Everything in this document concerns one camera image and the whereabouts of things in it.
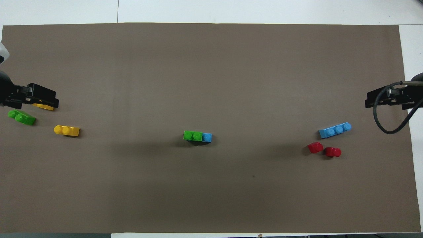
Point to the yellow two-stud block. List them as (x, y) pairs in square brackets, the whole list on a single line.
[(67, 131), (44, 106)]

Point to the blue three-stud block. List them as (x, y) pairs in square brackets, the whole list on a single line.
[(207, 137), (334, 130)]

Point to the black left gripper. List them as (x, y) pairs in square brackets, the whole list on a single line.
[(10, 94)]

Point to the green two-stud block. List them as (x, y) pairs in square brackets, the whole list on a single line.
[(192, 135), (22, 118)]

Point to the brown paper table mat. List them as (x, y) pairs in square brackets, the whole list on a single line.
[(211, 82)]

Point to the red one-stud block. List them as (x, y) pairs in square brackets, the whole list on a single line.
[(333, 152), (315, 147)]

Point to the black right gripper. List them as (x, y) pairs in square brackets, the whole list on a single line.
[(404, 97)]

